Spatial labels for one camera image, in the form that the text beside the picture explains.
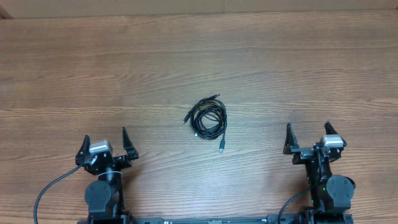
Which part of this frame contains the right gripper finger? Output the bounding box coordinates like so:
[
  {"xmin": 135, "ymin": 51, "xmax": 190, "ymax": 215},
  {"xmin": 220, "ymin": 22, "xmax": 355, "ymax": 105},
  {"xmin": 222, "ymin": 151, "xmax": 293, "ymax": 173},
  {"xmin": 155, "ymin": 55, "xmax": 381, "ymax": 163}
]
[
  {"xmin": 324, "ymin": 121, "xmax": 338, "ymax": 135},
  {"xmin": 283, "ymin": 123, "xmax": 299, "ymax": 155}
]

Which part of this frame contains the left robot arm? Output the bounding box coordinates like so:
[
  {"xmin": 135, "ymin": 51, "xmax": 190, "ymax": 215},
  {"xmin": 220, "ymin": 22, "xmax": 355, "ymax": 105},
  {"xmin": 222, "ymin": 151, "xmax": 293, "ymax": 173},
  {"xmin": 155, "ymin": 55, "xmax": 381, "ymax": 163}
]
[{"xmin": 75, "ymin": 128, "xmax": 139, "ymax": 224}]

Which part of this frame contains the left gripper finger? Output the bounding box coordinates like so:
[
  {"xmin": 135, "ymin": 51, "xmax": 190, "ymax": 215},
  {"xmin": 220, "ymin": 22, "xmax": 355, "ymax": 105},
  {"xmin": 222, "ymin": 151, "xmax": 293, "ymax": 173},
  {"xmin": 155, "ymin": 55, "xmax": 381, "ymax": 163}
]
[
  {"xmin": 77, "ymin": 135, "xmax": 90, "ymax": 159},
  {"xmin": 122, "ymin": 127, "xmax": 139, "ymax": 161}
]

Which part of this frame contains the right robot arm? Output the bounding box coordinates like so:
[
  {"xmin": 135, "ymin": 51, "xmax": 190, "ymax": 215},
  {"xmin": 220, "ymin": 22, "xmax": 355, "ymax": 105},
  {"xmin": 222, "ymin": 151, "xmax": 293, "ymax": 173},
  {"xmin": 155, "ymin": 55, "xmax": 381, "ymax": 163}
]
[{"xmin": 277, "ymin": 122, "xmax": 356, "ymax": 223}]

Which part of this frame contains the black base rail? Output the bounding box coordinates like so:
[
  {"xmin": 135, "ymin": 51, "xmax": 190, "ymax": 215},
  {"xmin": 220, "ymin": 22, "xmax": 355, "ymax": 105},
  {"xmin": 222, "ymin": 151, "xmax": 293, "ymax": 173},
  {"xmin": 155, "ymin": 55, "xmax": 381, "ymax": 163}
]
[{"xmin": 77, "ymin": 214, "xmax": 354, "ymax": 224}]

